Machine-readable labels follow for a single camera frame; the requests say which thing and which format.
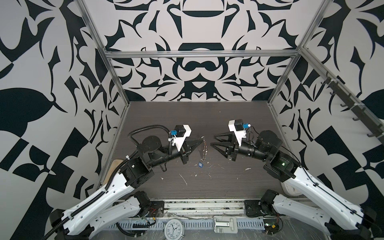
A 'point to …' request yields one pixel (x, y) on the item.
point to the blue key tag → (200, 164)
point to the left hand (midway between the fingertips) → (202, 136)
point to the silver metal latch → (225, 224)
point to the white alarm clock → (174, 229)
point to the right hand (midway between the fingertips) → (214, 141)
